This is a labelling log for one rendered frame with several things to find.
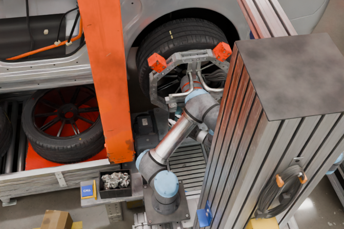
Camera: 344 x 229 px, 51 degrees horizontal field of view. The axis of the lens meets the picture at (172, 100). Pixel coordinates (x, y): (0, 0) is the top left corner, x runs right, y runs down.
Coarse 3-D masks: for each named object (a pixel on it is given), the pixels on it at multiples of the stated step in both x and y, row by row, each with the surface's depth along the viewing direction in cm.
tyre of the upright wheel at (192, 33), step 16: (160, 32) 226; (176, 32) 221; (192, 32) 220; (208, 32) 226; (144, 48) 232; (160, 48) 219; (176, 48) 217; (192, 48) 220; (208, 48) 223; (144, 64) 226; (144, 80) 234
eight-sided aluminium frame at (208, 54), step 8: (176, 56) 215; (184, 56) 218; (192, 56) 215; (200, 56) 216; (208, 56) 216; (168, 64) 217; (176, 64) 216; (216, 64) 223; (224, 64) 225; (152, 72) 225; (152, 80) 223; (152, 88) 229; (152, 96) 235; (160, 104) 244; (184, 104) 256
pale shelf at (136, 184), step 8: (136, 176) 237; (80, 184) 232; (88, 184) 233; (96, 184) 233; (136, 184) 234; (80, 192) 229; (96, 192) 229; (136, 192) 230; (88, 200) 226; (96, 200) 226; (104, 200) 226; (112, 200) 226; (120, 200) 228
